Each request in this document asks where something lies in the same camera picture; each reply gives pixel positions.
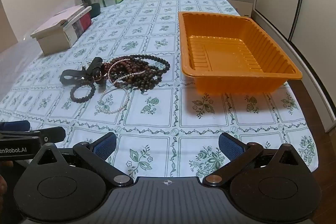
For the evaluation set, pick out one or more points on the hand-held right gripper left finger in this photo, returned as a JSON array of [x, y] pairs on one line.
[[105, 146]]

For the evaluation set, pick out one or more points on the sliding wardrobe doors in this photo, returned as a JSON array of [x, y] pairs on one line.
[[315, 3]]

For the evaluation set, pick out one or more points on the red book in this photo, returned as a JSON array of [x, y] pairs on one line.
[[86, 21]]

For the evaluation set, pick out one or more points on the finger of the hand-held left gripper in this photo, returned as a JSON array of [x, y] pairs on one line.
[[14, 126], [53, 134]]

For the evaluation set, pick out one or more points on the beige storage box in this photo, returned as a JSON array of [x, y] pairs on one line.
[[52, 40]]

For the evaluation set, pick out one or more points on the orange plastic tray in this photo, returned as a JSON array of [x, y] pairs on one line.
[[223, 56]]

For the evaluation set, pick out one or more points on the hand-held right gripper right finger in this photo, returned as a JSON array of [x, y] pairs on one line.
[[231, 146]]

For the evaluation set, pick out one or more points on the wide black wristband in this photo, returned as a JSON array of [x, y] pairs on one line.
[[69, 76]]

